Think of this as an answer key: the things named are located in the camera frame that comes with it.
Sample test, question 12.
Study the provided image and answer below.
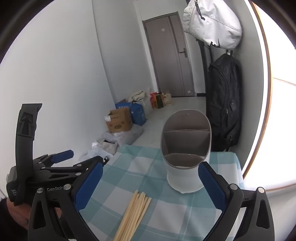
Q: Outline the white hanging bag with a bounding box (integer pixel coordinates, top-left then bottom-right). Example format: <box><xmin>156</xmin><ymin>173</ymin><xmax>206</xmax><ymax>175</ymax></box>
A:
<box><xmin>183</xmin><ymin>0</ymin><xmax>242</xmax><ymax>50</ymax></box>

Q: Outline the bundle of wooden chopsticks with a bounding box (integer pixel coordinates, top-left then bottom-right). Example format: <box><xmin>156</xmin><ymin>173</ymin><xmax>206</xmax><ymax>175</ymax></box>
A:
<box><xmin>113</xmin><ymin>190</ymin><xmax>152</xmax><ymax>241</ymax></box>

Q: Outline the grey brown door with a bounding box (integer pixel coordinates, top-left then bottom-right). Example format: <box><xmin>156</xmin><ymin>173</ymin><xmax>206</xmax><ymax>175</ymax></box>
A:
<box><xmin>142</xmin><ymin>13</ymin><xmax>195</xmax><ymax>97</ymax></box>

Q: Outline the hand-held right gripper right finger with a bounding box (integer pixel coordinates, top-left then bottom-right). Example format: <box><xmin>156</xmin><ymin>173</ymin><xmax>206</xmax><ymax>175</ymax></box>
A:
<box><xmin>198</xmin><ymin>161</ymin><xmax>275</xmax><ymax>241</ymax></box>

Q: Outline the translucent plastic bag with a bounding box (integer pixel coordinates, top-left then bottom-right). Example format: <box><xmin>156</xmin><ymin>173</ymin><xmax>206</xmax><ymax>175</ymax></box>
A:
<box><xmin>139</xmin><ymin>97</ymin><xmax>153</xmax><ymax>116</ymax></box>

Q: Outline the white grey utensil holder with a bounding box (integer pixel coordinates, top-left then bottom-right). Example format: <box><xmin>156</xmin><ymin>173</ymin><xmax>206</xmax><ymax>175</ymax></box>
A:
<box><xmin>160</xmin><ymin>109</ymin><xmax>212</xmax><ymax>194</ymax></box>

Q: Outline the black backpack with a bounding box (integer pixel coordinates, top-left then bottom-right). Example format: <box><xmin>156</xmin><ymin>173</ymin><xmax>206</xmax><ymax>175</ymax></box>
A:
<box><xmin>206</xmin><ymin>54</ymin><xmax>242</xmax><ymax>152</ymax></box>

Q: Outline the teal checked tablecloth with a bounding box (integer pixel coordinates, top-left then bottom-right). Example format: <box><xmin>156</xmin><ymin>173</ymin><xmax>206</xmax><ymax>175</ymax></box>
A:
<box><xmin>76</xmin><ymin>144</ymin><xmax>244</xmax><ymax>241</ymax></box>

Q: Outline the grey parcel bag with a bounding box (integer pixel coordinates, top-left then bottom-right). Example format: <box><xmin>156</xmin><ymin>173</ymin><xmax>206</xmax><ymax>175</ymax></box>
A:
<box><xmin>103</xmin><ymin>126</ymin><xmax>144</xmax><ymax>145</ymax></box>

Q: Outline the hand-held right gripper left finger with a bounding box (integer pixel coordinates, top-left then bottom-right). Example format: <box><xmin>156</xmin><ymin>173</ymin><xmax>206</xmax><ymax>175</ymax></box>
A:
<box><xmin>28</xmin><ymin>160</ymin><xmax>104</xmax><ymax>241</ymax></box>

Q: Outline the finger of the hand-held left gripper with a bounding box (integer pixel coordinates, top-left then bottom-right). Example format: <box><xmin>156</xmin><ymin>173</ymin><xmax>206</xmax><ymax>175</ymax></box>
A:
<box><xmin>33</xmin><ymin>150</ymin><xmax>74</xmax><ymax>167</ymax></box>
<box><xmin>39</xmin><ymin>156</ymin><xmax>110</xmax><ymax>180</ymax></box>

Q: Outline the beige cloth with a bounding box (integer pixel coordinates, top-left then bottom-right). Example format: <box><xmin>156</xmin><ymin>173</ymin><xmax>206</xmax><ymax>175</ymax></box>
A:
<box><xmin>128</xmin><ymin>91</ymin><xmax>147</xmax><ymax>103</ymax></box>

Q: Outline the white parcel bag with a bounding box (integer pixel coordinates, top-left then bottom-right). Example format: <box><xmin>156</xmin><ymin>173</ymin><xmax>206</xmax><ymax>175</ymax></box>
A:
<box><xmin>92</xmin><ymin>139</ymin><xmax>119</xmax><ymax>154</ymax></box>

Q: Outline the person's left hand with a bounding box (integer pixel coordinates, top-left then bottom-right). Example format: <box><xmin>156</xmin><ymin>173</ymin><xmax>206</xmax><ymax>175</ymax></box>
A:
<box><xmin>6</xmin><ymin>199</ymin><xmax>62</xmax><ymax>229</ymax></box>

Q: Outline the brown cardboard box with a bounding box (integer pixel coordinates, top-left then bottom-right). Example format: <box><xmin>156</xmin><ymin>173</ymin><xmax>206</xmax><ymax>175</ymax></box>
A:
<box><xmin>106</xmin><ymin>108</ymin><xmax>133</xmax><ymax>133</ymax></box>

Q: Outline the blue carton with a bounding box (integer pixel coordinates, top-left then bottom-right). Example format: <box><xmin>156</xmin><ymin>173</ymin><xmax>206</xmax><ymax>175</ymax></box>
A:
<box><xmin>115</xmin><ymin>99</ymin><xmax>147</xmax><ymax>126</ymax></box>

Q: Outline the tan paper bag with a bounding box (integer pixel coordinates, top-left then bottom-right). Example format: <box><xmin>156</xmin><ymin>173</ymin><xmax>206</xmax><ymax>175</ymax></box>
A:
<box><xmin>161</xmin><ymin>93</ymin><xmax>174</xmax><ymax>106</ymax></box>

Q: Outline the person's left forearm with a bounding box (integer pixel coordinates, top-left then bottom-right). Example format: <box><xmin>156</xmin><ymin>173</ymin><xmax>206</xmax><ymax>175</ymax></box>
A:
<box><xmin>0</xmin><ymin>197</ymin><xmax>29</xmax><ymax>241</ymax></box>

